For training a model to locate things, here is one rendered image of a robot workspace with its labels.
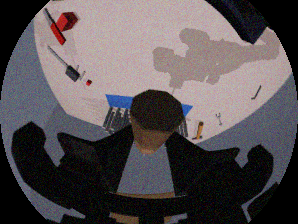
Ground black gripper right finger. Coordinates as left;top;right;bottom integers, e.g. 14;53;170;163
165;131;241;196

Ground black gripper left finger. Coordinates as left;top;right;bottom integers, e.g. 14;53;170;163
57;125;134;193

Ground blue flat strip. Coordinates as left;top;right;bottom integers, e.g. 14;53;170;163
105;93;193;116

